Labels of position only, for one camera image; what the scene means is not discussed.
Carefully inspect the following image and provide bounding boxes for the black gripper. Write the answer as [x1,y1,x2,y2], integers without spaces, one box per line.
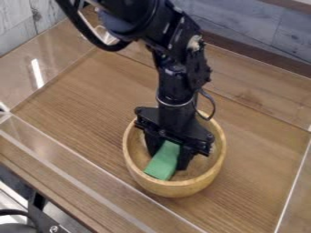
[135,104,216,170]

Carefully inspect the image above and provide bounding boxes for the green rectangular stick block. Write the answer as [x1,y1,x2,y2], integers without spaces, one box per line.
[143,141,181,181]

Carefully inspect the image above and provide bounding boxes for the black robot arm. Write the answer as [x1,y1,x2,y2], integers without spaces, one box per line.
[55,0,216,170]

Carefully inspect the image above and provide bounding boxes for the wooden bowl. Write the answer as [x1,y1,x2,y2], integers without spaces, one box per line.
[123,119,228,198]

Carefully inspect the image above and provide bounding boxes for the black table leg clamp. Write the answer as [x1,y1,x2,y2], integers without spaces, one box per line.
[0,194,75,233]

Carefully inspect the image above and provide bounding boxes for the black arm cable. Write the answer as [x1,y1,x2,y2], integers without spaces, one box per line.
[196,88,218,122]

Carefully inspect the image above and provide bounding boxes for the clear acrylic side wall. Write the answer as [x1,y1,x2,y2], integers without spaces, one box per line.
[0,112,208,233]

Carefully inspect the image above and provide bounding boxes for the clear acrylic corner bracket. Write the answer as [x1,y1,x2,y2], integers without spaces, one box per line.
[75,11,121,48]

